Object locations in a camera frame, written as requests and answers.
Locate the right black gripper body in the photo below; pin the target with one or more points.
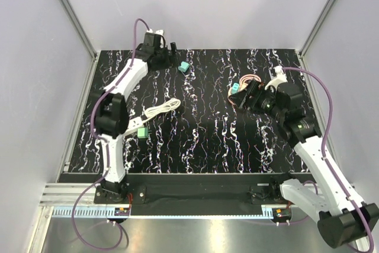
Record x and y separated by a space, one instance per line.
265 101

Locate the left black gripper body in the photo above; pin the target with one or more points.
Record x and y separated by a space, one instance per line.
163 62

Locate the teal USB charger plug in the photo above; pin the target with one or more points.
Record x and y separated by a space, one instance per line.
235 88

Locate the pink round power socket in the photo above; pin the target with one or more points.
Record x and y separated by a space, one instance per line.
233 100

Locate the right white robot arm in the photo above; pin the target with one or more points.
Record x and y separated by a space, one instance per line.
341 214

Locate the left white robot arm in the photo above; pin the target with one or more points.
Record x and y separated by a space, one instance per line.
110 118

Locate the green plug adapter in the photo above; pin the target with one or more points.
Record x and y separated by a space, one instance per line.
143 133

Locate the teal charger on mat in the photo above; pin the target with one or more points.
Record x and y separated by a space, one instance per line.
183 67

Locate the black marbled mat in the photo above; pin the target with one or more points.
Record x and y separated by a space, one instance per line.
206 134

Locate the white power strip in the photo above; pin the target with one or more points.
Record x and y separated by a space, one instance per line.
134 124

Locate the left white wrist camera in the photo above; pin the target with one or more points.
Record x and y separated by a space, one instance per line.
159 32

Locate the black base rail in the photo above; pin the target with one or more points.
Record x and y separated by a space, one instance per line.
197 195

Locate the white slotted cable duct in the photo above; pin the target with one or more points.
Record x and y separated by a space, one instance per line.
89 212

